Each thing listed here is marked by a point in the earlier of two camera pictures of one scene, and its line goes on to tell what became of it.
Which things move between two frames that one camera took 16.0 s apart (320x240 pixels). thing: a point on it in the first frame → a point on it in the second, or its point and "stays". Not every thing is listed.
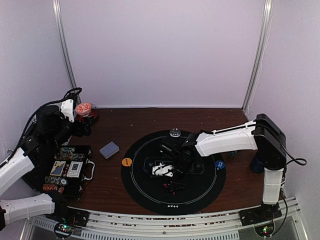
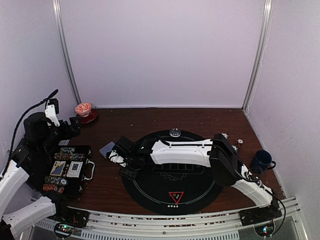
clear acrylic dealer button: (175, 132) stays
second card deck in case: (75, 169) stays
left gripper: (79, 131) → (75, 129)
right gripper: (179, 185) → (130, 174)
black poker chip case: (63, 170) stays
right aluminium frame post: (266, 25) stays
